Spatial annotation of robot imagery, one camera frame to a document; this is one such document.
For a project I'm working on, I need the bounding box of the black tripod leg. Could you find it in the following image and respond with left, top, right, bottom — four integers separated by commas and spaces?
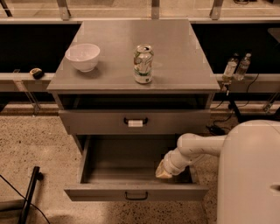
227, 89, 244, 123

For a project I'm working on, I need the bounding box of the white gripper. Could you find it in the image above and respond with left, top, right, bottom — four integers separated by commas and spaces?
155, 149, 193, 179

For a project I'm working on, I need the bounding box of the clear bottle left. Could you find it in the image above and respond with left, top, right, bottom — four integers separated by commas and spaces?
222, 53, 239, 82

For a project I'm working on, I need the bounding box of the grey drawer cabinet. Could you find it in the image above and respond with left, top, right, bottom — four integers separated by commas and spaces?
47, 19, 219, 150

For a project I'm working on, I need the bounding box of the white tape on handle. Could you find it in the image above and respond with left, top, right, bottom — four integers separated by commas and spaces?
128, 120, 144, 128

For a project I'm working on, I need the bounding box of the clear bottle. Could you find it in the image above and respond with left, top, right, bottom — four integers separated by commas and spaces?
234, 53, 251, 81
222, 53, 239, 82

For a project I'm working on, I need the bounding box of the grey drawer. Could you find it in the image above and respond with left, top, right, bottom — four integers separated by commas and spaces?
59, 109, 210, 135
65, 135, 208, 201

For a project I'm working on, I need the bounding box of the yellow black tape measure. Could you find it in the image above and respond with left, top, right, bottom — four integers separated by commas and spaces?
30, 67, 45, 80

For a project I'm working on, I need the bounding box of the grey top drawer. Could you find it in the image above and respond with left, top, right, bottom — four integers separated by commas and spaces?
59, 109, 210, 135

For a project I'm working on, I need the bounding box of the black power adapter cable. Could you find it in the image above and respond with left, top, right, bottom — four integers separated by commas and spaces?
205, 113, 235, 137

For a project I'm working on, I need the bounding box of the clear bottle right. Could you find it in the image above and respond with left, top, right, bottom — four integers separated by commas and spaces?
234, 53, 251, 81

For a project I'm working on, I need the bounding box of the green white soda can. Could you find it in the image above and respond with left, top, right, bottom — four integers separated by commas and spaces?
134, 44, 154, 84

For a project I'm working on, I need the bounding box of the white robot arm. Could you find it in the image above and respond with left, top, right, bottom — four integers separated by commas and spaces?
156, 120, 280, 224

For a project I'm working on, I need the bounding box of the white ceramic bowl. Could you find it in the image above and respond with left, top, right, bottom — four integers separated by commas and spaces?
65, 44, 101, 73

